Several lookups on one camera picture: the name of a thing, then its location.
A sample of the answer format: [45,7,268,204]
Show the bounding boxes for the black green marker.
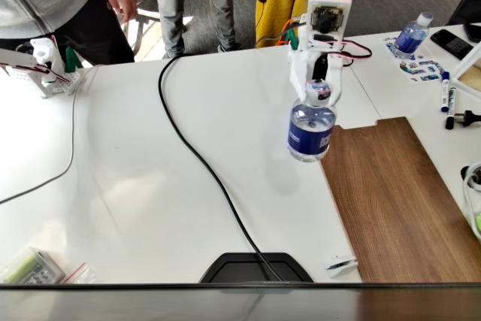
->
[445,86,458,130]

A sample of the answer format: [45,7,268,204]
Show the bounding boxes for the thick black cable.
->
[157,53,286,283]

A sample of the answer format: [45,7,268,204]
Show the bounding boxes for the white frame stand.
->
[450,48,481,93]

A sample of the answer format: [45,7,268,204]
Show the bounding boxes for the brown wooden board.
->
[318,117,481,283]

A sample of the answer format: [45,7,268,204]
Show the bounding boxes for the green clamp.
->
[64,47,82,74]
[285,29,301,50]

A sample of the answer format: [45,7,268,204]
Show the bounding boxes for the water bottle white cap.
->
[392,11,434,59]

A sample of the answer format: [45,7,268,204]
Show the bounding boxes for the small white clip device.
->
[325,255,358,279]

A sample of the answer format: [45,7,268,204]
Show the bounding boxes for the clear zip bag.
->
[62,262,97,284]

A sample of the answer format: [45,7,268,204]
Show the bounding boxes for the white coiled cable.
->
[461,161,481,243]

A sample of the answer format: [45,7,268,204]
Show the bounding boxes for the black power plug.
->
[454,109,481,127]

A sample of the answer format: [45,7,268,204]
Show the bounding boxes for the black Philips monitor screen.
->
[0,282,481,321]

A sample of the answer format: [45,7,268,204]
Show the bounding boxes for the white gripper camera mount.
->
[307,0,353,42]

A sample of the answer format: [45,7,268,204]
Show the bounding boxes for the black monitor stand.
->
[198,252,315,283]

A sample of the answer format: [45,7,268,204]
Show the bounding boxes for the blue marker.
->
[440,71,451,113]

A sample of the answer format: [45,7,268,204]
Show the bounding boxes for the black camera cable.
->
[255,22,307,47]

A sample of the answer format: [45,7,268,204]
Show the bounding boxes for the colourful sticker sheet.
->
[383,35,444,83]

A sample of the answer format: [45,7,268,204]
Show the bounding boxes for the blue label water bottle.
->
[286,79,337,163]

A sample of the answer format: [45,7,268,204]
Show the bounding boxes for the grey office chair base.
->
[119,0,189,55]

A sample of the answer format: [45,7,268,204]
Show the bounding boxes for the clear box green batteries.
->
[0,246,65,284]

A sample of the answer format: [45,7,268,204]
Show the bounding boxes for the black phone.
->
[430,29,474,61]

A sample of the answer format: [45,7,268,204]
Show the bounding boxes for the white leader arm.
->
[0,37,82,99]

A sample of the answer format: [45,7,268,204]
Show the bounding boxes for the red black servo wire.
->
[340,40,373,68]

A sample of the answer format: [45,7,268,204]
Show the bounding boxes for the black rounded object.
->
[462,23,481,44]

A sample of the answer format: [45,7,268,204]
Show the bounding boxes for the orange wires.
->
[277,18,301,47]

